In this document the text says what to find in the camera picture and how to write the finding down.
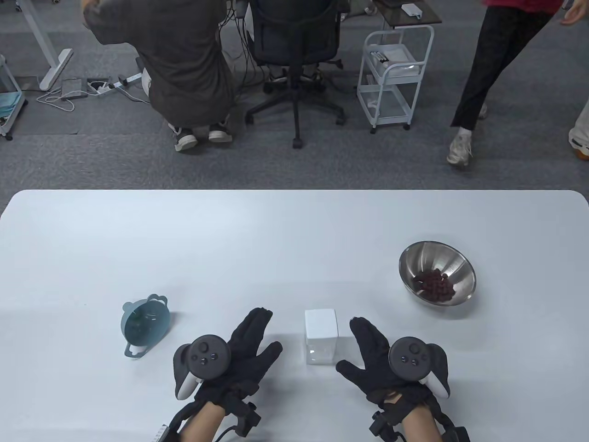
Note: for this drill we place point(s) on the person's right hand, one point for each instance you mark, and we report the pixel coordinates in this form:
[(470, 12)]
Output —
[(372, 368)]

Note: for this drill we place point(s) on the person's left hand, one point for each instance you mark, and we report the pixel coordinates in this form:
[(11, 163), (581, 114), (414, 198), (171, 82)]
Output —
[(244, 363)]

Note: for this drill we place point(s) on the clear coffee jar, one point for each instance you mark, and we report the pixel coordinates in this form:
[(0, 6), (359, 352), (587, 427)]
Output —
[(321, 352)]

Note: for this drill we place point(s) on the white jar lid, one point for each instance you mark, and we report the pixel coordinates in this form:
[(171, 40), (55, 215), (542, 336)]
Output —
[(321, 323)]

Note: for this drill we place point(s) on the dark red beans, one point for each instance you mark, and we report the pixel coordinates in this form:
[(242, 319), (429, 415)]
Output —
[(435, 285)]

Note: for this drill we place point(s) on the blue funnel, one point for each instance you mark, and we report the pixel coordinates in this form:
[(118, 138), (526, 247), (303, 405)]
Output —
[(145, 324)]

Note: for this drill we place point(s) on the steel bowl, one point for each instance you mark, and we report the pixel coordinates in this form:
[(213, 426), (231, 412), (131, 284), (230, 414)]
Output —
[(437, 258)]

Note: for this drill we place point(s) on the person's left forearm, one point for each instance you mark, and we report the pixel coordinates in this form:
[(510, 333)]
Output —
[(202, 423)]

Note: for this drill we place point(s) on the person's right forearm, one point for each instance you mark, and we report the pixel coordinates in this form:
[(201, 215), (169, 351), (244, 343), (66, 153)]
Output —
[(418, 426)]

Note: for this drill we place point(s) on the black controller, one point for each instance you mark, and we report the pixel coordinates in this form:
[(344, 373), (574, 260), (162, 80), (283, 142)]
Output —
[(409, 359), (209, 357)]

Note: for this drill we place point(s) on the black battery pack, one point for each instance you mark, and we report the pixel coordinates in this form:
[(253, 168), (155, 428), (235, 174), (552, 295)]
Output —
[(162, 433), (455, 435)]

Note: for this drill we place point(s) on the white utility cart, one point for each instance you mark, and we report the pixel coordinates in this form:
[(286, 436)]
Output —
[(395, 69)]

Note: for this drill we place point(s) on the white power strip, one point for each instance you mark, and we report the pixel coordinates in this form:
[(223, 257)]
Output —
[(122, 83)]

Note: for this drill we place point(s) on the grey flat box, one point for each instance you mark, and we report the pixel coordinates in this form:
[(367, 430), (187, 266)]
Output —
[(73, 88)]

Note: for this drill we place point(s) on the black office chair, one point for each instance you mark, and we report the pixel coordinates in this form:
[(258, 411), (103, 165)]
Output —
[(294, 32)]

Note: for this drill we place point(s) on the white rolling rack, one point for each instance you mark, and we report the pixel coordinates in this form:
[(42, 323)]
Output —
[(9, 103)]

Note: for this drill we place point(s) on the dark wooden desk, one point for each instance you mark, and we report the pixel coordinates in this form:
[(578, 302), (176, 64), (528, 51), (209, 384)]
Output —
[(414, 18)]

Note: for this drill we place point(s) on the white desk leg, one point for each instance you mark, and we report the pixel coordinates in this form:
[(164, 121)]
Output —
[(50, 60)]

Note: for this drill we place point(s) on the small white device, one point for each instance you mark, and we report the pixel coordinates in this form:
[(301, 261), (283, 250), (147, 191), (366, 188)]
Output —
[(410, 9)]

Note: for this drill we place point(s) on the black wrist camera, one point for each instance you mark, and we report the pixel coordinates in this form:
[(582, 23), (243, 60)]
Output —
[(384, 426), (244, 419)]

